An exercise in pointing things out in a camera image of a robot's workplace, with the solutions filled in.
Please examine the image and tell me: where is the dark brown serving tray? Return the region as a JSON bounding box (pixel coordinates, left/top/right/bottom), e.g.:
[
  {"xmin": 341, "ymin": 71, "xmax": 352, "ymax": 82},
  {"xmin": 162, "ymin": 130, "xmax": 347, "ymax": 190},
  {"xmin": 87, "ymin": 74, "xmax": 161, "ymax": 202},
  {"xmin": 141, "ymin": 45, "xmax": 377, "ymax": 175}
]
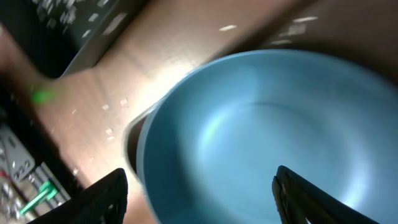
[{"xmin": 204, "ymin": 0, "xmax": 397, "ymax": 89}]

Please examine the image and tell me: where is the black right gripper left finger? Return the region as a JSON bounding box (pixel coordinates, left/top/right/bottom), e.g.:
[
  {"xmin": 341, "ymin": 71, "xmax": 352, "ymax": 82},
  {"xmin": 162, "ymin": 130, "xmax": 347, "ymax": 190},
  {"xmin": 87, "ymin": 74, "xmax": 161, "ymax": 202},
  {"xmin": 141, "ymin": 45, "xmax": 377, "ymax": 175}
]
[{"xmin": 32, "ymin": 168, "xmax": 128, "ymax": 224}]

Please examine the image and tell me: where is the dark blue plate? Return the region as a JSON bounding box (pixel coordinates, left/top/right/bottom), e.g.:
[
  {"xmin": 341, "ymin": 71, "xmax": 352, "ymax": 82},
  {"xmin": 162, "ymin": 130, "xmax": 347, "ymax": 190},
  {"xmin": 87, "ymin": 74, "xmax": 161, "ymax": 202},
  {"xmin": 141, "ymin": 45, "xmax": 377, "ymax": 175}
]
[{"xmin": 136, "ymin": 50, "xmax": 397, "ymax": 223}]

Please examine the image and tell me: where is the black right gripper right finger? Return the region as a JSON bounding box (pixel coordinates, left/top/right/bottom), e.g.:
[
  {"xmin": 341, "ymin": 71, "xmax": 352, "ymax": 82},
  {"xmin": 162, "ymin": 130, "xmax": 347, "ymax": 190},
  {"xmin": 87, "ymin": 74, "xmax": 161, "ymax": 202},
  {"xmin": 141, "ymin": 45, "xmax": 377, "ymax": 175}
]
[{"xmin": 272, "ymin": 166, "xmax": 375, "ymax": 224}]

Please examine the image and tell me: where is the black plastic bin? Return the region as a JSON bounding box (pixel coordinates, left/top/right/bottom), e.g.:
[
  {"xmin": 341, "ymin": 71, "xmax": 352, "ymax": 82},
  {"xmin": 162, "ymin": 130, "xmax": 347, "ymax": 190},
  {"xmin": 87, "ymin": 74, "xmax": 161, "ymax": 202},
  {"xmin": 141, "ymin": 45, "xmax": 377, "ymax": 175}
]
[{"xmin": 1, "ymin": 0, "xmax": 148, "ymax": 79}]

